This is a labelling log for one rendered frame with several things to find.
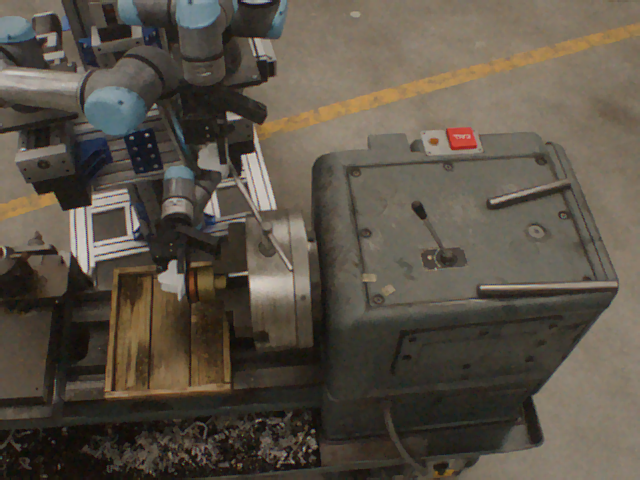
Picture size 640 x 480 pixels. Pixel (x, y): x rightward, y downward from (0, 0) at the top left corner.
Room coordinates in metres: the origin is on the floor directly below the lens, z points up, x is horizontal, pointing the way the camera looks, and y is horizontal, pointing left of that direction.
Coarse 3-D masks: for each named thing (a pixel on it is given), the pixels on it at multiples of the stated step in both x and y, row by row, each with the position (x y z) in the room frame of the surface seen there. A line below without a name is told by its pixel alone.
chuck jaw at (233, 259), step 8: (232, 224) 0.82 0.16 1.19; (240, 224) 0.82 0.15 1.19; (232, 232) 0.80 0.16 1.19; (240, 232) 0.80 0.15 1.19; (232, 240) 0.79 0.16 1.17; (240, 240) 0.79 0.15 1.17; (224, 248) 0.78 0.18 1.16; (232, 248) 0.78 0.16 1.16; (240, 248) 0.78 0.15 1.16; (216, 256) 0.78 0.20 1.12; (224, 256) 0.76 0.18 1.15; (232, 256) 0.77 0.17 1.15; (240, 256) 0.77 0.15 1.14; (216, 264) 0.75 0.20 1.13; (224, 264) 0.75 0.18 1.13; (232, 264) 0.75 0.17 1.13; (240, 264) 0.75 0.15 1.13; (216, 272) 0.74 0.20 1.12; (224, 272) 0.74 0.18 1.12; (232, 272) 0.74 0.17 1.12
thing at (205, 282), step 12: (192, 276) 0.73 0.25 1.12; (204, 276) 0.73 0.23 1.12; (216, 276) 0.73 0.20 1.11; (228, 276) 0.76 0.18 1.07; (192, 288) 0.70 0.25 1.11; (204, 288) 0.70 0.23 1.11; (216, 288) 0.71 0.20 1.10; (228, 288) 0.74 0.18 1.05; (192, 300) 0.69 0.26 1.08; (204, 300) 0.69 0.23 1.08
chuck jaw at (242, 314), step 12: (240, 288) 0.71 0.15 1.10; (216, 300) 0.68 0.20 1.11; (228, 300) 0.68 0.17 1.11; (240, 300) 0.68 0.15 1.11; (228, 312) 0.65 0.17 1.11; (240, 312) 0.64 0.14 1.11; (240, 324) 0.61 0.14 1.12; (252, 324) 0.61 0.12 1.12; (240, 336) 0.60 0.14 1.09; (264, 336) 0.59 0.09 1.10
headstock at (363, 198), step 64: (320, 192) 0.88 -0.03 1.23; (384, 192) 0.86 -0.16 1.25; (448, 192) 0.86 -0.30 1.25; (576, 192) 0.86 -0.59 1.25; (384, 256) 0.69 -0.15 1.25; (512, 256) 0.69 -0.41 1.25; (576, 256) 0.69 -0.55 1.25; (384, 320) 0.56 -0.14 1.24; (448, 320) 0.56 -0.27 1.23; (512, 320) 0.59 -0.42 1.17; (576, 320) 0.61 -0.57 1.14; (384, 384) 0.57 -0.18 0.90
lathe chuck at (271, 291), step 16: (256, 224) 0.79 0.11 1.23; (272, 224) 0.79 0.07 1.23; (288, 224) 0.79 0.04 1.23; (256, 240) 0.74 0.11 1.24; (288, 240) 0.74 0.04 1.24; (256, 256) 0.71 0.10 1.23; (272, 256) 0.71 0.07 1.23; (288, 256) 0.71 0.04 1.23; (256, 272) 0.68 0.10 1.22; (272, 272) 0.68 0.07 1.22; (288, 272) 0.68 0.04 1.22; (256, 288) 0.65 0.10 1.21; (272, 288) 0.65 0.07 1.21; (288, 288) 0.65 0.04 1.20; (256, 304) 0.62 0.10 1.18; (272, 304) 0.63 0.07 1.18; (288, 304) 0.63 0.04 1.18; (256, 320) 0.60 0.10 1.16; (272, 320) 0.60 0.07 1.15; (288, 320) 0.61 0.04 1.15; (272, 336) 0.59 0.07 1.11; (288, 336) 0.59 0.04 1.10
